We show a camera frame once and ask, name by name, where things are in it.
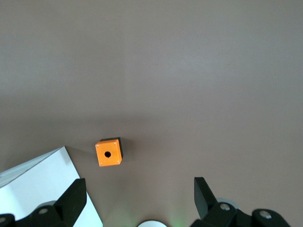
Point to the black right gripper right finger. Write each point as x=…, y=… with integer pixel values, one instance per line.
x=206, y=201

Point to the orange button enclosure box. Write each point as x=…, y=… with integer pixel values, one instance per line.
x=107, y=153

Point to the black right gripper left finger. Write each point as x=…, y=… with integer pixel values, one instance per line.
x=71, y=201

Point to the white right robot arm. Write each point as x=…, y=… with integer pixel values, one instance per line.
x=152, y=224

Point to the white drawer cabinet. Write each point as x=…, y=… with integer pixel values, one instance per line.
x=42, y=184

